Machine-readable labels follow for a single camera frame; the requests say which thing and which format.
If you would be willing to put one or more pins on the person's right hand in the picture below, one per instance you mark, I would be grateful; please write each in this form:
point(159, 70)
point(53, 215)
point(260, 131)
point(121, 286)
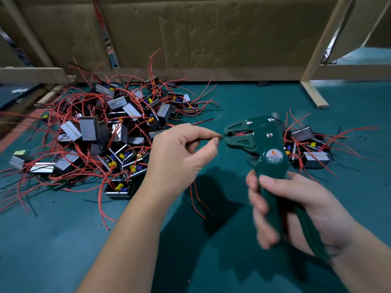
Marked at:
point(314, 210)

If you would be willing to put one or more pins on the person's left hand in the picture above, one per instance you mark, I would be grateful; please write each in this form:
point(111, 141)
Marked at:
point(171, 158)

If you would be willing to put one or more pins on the person's right middle finger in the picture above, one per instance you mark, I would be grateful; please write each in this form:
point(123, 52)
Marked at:
point(258, 201)

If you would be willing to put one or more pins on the person's left middle finger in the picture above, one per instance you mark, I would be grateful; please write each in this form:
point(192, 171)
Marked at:
point(192, 147)

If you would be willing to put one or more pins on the person's right little finger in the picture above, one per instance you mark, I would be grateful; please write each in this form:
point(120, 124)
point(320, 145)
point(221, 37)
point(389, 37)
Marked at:
point(268, 239)

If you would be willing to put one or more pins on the person's left thumb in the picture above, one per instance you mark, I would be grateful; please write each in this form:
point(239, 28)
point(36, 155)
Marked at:
point(204, 155)

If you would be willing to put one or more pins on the person's right thumb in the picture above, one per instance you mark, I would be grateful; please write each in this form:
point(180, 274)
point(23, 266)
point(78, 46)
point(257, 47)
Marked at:
point(281, 186)

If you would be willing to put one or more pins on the person's left forearm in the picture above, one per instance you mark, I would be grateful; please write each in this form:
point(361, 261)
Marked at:
point(131, 247)

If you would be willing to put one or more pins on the person's right forearm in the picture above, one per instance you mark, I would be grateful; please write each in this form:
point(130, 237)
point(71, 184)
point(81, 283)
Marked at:
point(363, 259)

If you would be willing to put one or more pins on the long wooden beam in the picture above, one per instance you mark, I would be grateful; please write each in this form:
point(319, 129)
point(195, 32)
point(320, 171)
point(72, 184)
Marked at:
point(213, 73)

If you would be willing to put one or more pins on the large brown cardboard sheet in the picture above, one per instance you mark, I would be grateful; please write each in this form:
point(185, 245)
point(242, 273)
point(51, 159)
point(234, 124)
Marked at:
point(220, 30)

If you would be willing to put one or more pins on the angled wooden stand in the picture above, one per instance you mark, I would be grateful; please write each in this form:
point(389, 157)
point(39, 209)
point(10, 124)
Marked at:
point(320, 48)

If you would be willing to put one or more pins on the creased brown cardboard sheet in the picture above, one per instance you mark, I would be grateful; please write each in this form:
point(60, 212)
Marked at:
point(61, 30)

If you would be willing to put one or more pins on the short wooden plank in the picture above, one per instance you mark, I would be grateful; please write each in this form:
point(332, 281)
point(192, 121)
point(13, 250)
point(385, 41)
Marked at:
point(30, 75)

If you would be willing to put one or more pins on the small brown cardboard sheet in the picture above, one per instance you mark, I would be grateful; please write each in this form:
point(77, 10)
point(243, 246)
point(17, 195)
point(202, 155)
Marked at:
point(360, 24)

